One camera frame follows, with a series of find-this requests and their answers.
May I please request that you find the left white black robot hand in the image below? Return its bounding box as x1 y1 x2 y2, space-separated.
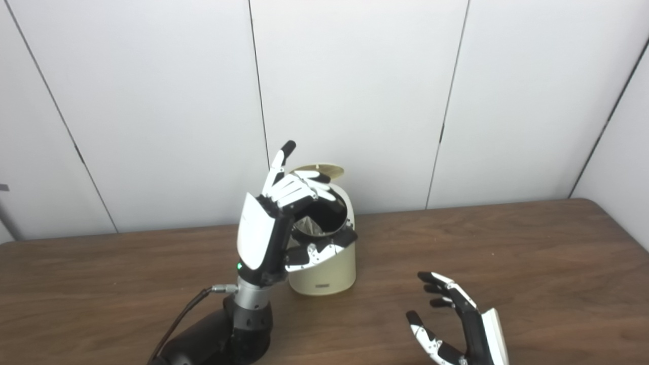
237 140 358 287

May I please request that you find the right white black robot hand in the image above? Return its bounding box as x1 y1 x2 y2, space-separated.
406 272 510 365

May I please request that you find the cream-colored round bin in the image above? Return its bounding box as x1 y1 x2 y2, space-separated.
286 180 357 296

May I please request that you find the cream round bin lid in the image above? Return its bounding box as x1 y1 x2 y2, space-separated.
294 163 345 179

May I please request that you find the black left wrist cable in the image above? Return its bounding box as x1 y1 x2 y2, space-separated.
147 284 239 365

